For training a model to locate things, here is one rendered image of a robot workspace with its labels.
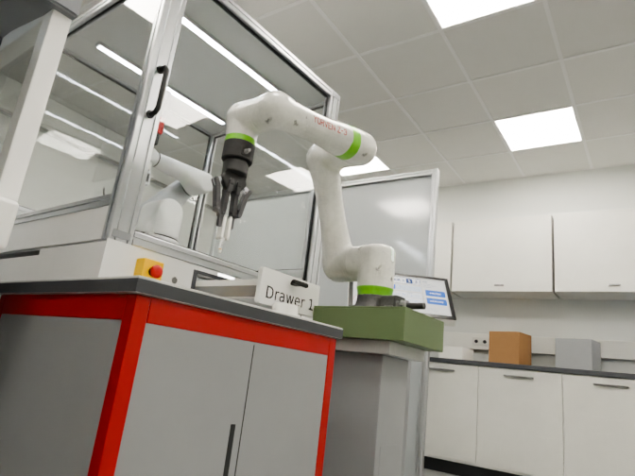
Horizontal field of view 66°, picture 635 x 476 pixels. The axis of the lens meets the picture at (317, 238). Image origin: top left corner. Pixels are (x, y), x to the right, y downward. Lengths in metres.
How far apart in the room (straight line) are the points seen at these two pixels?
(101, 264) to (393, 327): 0.87
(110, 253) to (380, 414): 0.94
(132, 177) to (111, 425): 0.90
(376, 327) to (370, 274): 0.24
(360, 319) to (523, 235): 3.41
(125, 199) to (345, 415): 0.95
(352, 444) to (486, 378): 2.78
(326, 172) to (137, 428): 1.17
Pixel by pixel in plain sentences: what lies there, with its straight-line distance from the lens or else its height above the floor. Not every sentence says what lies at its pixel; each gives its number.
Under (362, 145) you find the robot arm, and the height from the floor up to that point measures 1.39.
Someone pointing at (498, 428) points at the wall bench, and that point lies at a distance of 4.31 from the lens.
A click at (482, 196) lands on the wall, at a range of 5.46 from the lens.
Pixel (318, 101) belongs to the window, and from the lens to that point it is 2.44.
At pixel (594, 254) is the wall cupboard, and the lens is 4.70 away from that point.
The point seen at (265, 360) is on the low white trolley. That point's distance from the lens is 1.11.
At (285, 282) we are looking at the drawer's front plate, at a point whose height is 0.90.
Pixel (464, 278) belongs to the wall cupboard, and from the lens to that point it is 4.86.
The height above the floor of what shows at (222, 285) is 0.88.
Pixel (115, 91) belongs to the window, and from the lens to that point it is 1.92.
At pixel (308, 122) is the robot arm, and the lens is 1.49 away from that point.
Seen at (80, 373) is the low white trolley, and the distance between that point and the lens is 0.99.
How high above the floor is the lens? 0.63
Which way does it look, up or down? 16 degrees up
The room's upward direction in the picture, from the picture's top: 7 degrees clockwise
